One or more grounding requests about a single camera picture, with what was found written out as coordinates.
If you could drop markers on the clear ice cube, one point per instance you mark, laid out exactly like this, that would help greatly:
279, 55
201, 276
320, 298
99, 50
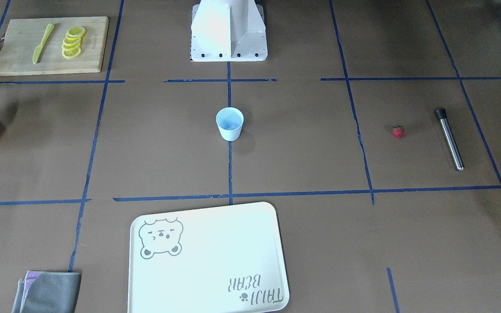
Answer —
232, 127

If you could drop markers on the red strawberry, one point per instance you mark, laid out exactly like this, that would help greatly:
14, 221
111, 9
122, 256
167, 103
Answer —
398, 132

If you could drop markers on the steel muddler black head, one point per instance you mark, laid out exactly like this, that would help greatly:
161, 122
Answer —
441, 115

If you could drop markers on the light blue cup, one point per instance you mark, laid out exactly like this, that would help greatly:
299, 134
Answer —
229, 121

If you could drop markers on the bamboo cutting board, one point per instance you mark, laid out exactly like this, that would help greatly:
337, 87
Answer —
23, 35

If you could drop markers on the yellow plastic knife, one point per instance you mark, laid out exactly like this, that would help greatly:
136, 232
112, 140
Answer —
40, 47

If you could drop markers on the lemon slices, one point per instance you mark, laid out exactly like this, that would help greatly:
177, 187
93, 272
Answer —
72, 43

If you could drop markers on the grey purple folded cloth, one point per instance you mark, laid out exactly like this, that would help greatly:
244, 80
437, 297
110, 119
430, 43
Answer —
47, 292

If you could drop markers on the cream bear tray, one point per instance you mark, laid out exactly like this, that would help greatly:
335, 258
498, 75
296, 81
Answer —
225, 259

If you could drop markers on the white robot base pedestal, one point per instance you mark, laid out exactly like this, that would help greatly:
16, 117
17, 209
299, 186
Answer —
228, 31

